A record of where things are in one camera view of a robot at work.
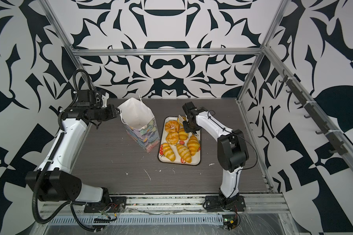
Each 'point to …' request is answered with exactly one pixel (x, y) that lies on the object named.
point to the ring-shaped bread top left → (172, 126)
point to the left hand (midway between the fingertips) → (116, 109)
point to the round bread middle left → (172, 137)
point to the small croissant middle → (183, 135)
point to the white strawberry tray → (195, 160)
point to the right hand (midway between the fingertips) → (189, 126)
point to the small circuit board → (229, 221)
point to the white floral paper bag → (139, 123)
